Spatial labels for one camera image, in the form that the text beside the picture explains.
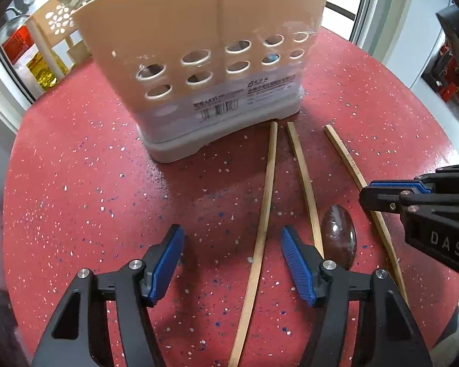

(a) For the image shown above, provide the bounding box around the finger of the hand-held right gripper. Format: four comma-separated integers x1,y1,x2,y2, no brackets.
359,187,459,215
368,161,459,196

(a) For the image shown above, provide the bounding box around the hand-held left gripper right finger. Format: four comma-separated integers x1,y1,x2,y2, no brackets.
281,225,433,367

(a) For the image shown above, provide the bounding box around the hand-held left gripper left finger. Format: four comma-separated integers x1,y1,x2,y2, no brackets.
31,224,186,367

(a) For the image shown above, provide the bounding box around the black handled spoon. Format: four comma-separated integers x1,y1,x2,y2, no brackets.
320,205,357,269

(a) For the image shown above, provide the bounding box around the beige plastic utensil holder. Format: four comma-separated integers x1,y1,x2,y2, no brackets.
71,0,331,163

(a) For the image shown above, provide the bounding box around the dark shelf unit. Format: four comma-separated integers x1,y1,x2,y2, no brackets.
424,2,459,127

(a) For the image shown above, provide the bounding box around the yellow foil bag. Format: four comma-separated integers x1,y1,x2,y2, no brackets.
27,55,67,91

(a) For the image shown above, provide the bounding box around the small cardboard box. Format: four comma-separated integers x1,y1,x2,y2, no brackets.
67,42,90,65

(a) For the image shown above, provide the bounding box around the beige chair with flower cutouts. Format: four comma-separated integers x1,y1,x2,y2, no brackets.
23,0,138,81

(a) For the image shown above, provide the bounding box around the red plastic basket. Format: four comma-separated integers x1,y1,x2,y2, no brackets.
2,25,33,60

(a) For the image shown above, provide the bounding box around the steel wok lid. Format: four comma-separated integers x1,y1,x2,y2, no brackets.
0,8,31,35

